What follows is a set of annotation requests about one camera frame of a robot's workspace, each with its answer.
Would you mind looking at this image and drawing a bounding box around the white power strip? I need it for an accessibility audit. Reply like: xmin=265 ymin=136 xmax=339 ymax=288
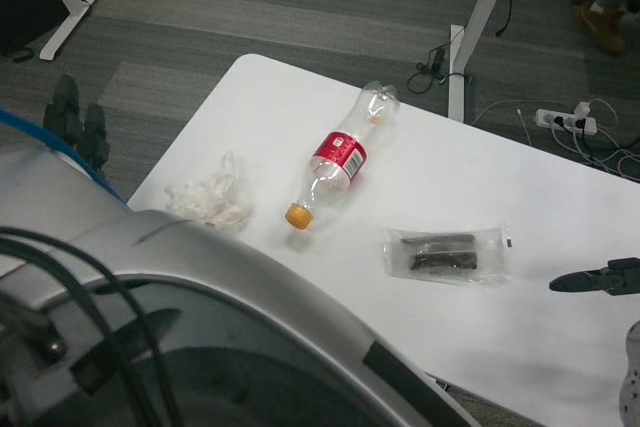
xmin=534 ymin=107 xmax=599 ymax=137

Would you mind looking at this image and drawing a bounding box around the white cable bundle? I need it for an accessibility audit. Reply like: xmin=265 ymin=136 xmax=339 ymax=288
xmin=472 ymin=96 xmax=640 ymax=178

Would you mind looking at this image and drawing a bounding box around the clear packet with black items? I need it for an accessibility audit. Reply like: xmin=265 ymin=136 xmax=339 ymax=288
xmin=383 ymin=220 xmax=515 ymax=284

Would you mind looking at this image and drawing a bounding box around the clear plastic wrap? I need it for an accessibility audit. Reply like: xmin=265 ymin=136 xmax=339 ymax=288
xmin=164 ymin=151 xmax=255 ymax=231

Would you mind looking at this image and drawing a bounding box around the black power adapter with cable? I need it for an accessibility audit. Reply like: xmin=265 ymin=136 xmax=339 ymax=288
xmin=407 ymin=46 xmax=474 ymax=94

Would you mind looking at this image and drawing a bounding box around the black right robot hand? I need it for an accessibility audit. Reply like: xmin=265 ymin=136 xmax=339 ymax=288
xmin=548 ymin=256 xmax=640 ymax=296

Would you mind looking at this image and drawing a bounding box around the clear red-label plastic bottle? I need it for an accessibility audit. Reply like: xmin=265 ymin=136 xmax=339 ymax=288
xmin=284 ymin=80 xmax=401 ymax=232

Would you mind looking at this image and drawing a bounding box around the blue cable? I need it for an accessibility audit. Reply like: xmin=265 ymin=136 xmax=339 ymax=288
xmin=0 ymin=107 xmax=126 ymax=202

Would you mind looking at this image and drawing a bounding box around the large black case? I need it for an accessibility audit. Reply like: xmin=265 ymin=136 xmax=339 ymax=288
xmin=0 ymin=0 xmax=69 ymax=64

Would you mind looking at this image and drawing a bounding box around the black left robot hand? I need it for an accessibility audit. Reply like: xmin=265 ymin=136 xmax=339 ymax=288
xmin=42 ymin=74 xmax=111 ymax=173

